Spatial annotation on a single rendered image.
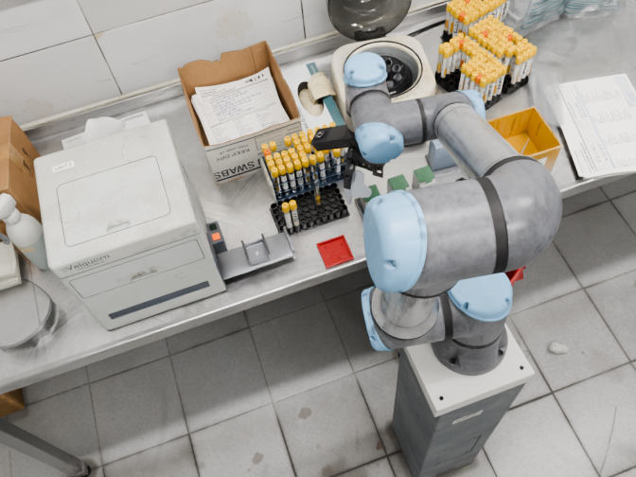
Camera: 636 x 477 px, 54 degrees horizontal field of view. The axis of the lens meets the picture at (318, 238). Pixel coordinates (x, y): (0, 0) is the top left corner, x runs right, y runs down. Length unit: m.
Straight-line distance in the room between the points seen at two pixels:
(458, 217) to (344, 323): 1.64
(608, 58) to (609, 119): 0.23
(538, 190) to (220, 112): 1.07
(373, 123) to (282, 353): 1.37
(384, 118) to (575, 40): 0.98
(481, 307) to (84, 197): 0.76
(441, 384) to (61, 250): 0.76
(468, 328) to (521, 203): 0.46
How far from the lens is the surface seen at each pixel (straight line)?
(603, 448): 2.31
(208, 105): 1.69
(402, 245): 0.70
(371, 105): 1.09
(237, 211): 1.54
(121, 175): 1.29
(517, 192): 0.73
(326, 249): 1.45
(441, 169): 1.57
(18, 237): 1.50
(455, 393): 1.28
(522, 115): 1.62
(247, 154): 1.54
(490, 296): 1.12
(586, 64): 1.90
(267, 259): 1.40
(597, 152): 1.68
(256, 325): 2.35
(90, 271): 1.26
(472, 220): 0.71
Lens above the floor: 2.14
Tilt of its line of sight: 59 degrees down
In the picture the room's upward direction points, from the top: 8 degrees counter-clockwise
